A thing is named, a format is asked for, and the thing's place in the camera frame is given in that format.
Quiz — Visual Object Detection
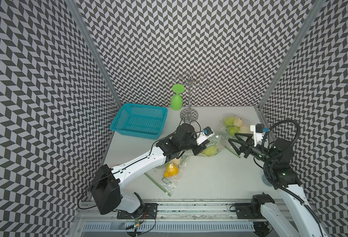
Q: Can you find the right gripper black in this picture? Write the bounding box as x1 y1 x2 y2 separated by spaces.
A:
227 132 275 165

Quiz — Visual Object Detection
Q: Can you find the green pear bag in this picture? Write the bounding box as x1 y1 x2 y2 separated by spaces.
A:
202 145 219 157
227 126 240 137
223 116 235 127

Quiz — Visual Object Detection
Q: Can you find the zip-top bag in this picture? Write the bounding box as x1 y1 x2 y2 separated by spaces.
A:
218 113 253 159
198 133 224 157
145 155 189 197

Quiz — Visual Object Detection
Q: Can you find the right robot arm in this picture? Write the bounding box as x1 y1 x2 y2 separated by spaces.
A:
228 133 329 237

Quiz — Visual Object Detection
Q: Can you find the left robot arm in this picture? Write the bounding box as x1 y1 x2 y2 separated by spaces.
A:
89 123 214 218

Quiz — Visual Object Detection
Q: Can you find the cream pear far bag right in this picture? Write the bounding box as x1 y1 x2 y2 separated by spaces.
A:
239 125 251 134

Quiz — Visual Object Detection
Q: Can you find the cream pear bag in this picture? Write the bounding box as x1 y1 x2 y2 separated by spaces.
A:
239 125 251 134
233 118 244 128
171 158 182 166

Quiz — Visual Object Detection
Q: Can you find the cream pear far bag upper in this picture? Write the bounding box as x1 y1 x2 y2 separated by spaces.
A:
233 118 244 128

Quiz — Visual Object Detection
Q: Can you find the cream pear left bag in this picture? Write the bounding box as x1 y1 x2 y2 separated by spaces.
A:
171 158 182 166

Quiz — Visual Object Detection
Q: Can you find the yellow pear left bag lower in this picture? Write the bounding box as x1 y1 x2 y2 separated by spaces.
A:
164 164 179 178

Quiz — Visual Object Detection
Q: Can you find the chrome glass holder stand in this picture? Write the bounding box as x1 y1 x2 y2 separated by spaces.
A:
176 71 210 123

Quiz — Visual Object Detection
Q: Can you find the grey-blue cup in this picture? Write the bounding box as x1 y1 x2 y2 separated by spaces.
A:
262 175 273 187

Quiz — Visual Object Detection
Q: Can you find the green plastic wine glass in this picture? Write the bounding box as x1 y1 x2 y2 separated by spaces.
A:
170 84 185 111

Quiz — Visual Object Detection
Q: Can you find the teal plastic basket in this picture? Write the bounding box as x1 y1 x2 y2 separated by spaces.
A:
110 103 168 140

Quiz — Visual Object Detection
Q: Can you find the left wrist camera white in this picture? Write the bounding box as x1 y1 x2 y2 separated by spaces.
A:
196 126 214 145

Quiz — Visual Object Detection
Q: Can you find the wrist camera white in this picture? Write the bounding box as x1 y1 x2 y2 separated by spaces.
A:
250 123 269 146
196 126 214 145

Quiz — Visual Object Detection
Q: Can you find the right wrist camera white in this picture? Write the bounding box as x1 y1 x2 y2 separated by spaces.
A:
250 123 269 146

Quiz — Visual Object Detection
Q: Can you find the aluminium front rail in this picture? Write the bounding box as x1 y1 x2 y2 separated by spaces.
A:
74 199 321 221

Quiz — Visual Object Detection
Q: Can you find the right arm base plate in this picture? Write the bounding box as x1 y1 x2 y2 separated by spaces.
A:
233 203 265 219

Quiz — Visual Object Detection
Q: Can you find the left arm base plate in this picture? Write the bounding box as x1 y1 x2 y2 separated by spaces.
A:
117 203 158 220

